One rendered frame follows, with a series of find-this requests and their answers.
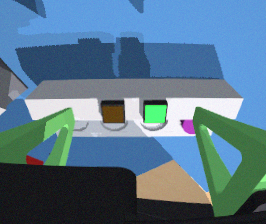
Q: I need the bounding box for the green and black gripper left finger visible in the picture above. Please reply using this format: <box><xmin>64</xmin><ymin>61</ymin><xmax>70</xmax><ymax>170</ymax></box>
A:
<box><xmin>0</xmin><ymin>107</ymin><xmax>75</xmax><ymax>166</ymax></box>

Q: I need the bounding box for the blue bench mat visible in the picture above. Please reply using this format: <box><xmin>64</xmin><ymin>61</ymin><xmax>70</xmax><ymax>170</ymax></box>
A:
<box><xmin>0</xmin><ymin>0</ymin><xmax>266</xmax><ymax>193</ymax></box>

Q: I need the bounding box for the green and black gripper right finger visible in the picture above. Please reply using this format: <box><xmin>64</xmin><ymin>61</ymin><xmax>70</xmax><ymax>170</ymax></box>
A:
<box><xmin>192</xmin><ymin>106</ymin><xmax>266</xmax><ymax>217</ymax></box>

